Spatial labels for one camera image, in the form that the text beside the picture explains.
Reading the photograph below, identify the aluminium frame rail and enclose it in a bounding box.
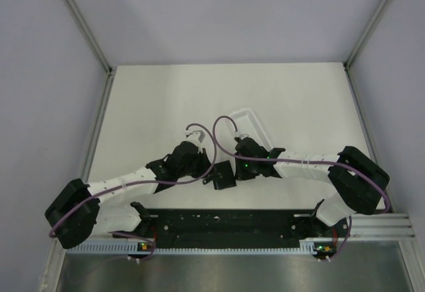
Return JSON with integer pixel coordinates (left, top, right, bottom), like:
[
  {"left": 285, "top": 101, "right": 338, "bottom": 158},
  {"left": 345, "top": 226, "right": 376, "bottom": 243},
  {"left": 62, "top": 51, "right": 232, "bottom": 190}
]
[{"left": 349, "top": 214, "right": 416, "bottom": 241}]

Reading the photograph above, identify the grey slotted cable duct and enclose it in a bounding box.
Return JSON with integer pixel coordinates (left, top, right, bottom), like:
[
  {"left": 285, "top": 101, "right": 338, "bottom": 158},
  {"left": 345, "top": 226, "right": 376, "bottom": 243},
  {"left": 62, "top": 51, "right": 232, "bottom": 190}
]
[{"left": 79, "top": 238, "right": 336, "bottom": 256}]

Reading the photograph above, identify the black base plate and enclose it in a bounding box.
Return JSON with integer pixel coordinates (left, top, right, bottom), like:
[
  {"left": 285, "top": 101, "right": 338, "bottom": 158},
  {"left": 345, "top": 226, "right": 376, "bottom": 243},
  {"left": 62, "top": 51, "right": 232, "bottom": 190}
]
[{"left": 130, "top": 209, "right": 348, "bottom": 249}]

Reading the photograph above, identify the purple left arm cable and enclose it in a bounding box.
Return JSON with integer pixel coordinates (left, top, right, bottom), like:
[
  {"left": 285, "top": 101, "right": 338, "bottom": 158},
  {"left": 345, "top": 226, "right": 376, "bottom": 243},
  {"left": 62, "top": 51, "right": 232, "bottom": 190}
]
[{"left": 48, "top": 123, "right": 220, "bottom": 261}]

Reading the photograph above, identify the white plastic basket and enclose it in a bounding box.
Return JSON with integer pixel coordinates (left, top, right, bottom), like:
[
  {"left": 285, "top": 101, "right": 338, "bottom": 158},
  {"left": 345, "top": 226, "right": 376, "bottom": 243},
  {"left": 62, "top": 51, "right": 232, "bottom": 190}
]
[{"left": 229, "top": 108, "right": 273, "bottom": 150}]

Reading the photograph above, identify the black leather card holder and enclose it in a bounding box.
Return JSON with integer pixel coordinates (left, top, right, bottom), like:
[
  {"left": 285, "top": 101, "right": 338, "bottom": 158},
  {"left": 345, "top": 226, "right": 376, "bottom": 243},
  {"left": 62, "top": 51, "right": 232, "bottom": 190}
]
[{"left": 203, "top": 160, "right": 236, "bottom": 190}]

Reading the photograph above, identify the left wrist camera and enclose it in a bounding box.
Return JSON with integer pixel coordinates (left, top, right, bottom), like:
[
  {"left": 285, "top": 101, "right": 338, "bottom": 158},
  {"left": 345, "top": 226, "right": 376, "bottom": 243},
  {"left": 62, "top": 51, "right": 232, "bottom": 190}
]
[{"left": 185, "top": 130, "right": 205, "bottom": 147}]

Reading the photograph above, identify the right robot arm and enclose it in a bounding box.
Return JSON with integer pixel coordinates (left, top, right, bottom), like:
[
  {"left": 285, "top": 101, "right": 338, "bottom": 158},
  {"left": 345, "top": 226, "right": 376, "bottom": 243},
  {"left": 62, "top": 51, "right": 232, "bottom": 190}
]
[{"left": 234, "top": 136, "right": 390, "bottom": 236}]

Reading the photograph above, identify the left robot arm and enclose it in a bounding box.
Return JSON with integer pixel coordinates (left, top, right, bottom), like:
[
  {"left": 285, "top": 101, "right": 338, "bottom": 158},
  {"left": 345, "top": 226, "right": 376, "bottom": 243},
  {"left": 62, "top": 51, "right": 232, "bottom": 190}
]
[{"left": 44, "top": 141, "right": 215, "bottom": 249}]

